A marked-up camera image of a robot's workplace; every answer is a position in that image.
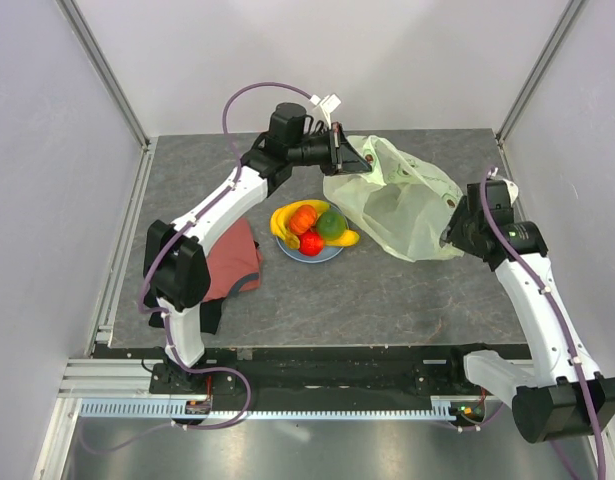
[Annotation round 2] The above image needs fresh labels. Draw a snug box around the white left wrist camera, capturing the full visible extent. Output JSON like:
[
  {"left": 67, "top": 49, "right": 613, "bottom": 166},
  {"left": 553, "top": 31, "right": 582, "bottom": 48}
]
[{"left": 309, "top": 94, "right": 342, "bottom": 128}]

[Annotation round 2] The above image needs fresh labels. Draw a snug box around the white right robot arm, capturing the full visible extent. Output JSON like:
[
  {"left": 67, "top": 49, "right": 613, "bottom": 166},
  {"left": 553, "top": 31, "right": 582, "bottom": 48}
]
[{"left": 444, "top": 177, "right": 615, "bottom": 443}]

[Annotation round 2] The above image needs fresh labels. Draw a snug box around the blue plate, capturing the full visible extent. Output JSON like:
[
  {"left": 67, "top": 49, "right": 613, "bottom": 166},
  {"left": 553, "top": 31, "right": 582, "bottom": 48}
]
[{"left": 275, "top": 202, "right": 347, "bottom": 262}]

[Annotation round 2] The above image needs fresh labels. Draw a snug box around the green avocado print plastic bag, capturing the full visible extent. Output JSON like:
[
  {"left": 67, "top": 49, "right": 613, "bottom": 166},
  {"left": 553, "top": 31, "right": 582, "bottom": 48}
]
[{"left": 323, "top": 135, "right": 463, "bottom": 262}]

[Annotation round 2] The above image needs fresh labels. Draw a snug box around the yellow banana bunch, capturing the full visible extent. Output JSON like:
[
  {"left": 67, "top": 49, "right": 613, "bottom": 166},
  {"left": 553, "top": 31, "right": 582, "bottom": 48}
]
[{"left": 269, "top": 198, "right": 361, "bottom": 250}]

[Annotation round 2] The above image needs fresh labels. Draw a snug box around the green lime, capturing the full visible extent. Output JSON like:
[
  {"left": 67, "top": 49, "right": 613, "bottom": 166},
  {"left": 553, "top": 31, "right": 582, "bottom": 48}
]
[{"left": 315, "top": 209, "right": 346, "bottom": 241}]

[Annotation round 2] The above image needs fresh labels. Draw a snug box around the red apple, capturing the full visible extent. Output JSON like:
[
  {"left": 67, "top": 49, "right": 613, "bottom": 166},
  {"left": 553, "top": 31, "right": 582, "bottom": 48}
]
[{"left": 298, "top": 230, "right": 325, "bottom": 257}]

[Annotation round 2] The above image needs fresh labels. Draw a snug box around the blue slotted cable duct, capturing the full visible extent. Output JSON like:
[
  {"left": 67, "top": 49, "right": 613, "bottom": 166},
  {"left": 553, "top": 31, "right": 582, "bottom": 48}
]
[{"left": 79, "top": 394, "right": 486, "bottom": 419}]

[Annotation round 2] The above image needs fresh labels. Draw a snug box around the left aluminium frame post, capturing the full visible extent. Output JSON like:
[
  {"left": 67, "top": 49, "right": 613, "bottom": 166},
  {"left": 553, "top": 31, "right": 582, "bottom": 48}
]
[{"left": 56, "top": 0, "right": 153, "bottom": 149}]

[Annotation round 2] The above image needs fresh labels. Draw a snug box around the aluminium corner frame post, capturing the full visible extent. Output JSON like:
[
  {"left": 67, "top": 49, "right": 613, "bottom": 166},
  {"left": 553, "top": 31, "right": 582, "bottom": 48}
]
[{"left": 495, "top": 0, "right": 588, "bottom": 147}]

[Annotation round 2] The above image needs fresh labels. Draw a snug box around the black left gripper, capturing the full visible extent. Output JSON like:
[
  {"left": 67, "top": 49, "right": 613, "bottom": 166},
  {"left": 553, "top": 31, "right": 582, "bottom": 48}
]
[{"left": 288, "top": 123, "right": 371, "bottom": 177}]

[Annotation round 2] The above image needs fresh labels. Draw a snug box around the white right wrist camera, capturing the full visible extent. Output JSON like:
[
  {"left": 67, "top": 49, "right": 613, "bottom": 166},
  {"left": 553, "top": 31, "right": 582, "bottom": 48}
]
[{"left": 487, "top": 167, "right": 519, "bottom": 205}]

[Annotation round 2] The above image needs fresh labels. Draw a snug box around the black cloth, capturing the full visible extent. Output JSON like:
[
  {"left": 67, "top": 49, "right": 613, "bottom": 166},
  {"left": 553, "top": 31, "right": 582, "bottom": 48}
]
[{"left": 199, "top": 294, "right": 238, "bottom": 335}]

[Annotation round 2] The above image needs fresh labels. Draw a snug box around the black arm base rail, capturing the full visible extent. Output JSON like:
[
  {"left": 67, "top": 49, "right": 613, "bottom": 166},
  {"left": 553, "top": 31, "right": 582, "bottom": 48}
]
[{"left": 146, "top": 344, "right": 508, "bottom": 399}]

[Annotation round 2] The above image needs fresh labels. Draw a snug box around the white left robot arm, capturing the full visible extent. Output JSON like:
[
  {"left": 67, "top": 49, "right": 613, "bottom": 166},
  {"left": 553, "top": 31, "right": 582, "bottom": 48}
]
[{"left": 141, "top": 94, "right": 372, "bottom": 393}]

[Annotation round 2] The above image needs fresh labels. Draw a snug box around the orange tangerine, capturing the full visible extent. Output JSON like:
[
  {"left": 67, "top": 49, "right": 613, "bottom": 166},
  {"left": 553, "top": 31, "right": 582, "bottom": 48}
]
[{"left": 288, "top": 204, "right": 318, "bottom": 236}]

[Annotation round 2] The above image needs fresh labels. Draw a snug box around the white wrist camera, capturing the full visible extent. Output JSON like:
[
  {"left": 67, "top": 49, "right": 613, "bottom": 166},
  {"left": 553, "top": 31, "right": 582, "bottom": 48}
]
[
  {"left": 309, "top": 94, "right": 342, "bottom": 128},
  {"left": 487, "top": 167, "right": 519, "bottom": 205}
]

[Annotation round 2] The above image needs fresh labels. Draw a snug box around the red folded t-shirt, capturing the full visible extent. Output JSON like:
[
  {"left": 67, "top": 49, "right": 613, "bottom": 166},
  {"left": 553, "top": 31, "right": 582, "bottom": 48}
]
[{"left": 202, "top": 217, "right": 263, "bottom": 302}]

